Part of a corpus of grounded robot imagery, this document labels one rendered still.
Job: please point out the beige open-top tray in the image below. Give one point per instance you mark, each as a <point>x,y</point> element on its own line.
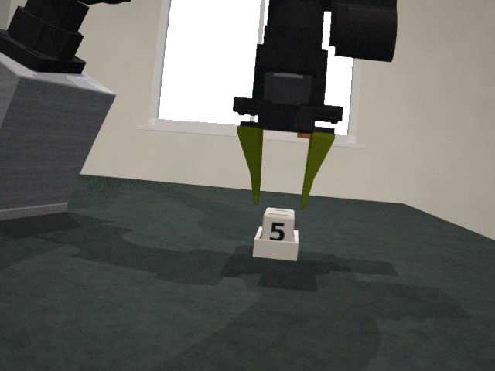
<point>276,249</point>

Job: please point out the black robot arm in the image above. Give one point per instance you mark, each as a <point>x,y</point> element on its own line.
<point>43,36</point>

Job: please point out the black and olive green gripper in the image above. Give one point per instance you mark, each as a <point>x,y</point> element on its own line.
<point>289,117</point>

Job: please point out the white number cube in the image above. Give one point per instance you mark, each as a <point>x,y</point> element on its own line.
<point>278,226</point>
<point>280,210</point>

